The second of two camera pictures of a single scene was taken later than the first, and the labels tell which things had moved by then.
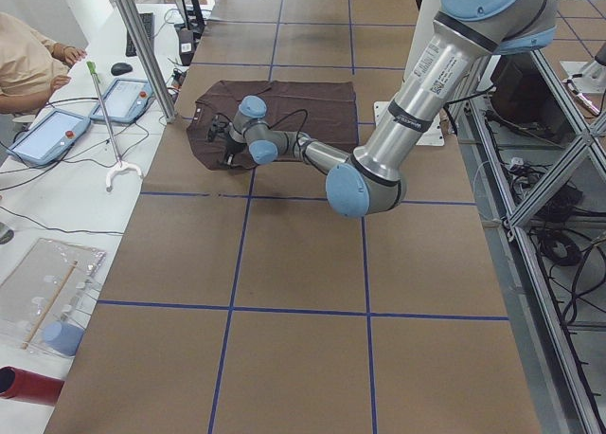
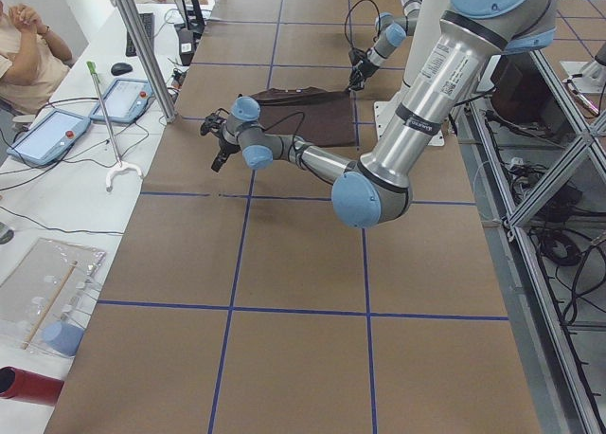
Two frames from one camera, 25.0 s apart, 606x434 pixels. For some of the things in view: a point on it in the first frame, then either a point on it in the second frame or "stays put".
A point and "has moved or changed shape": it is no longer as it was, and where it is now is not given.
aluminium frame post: (143, 48) stays put
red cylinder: (22, 385) stays put
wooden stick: (49, 304) stays put
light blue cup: (62, 337) stays put
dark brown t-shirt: (324, 112) has moved or changed shape
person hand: (70, 55) to (26, 17)
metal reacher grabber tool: (119, 165) stays put
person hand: (59, 81) to (21, 15)
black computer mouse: (119, 68) stays put
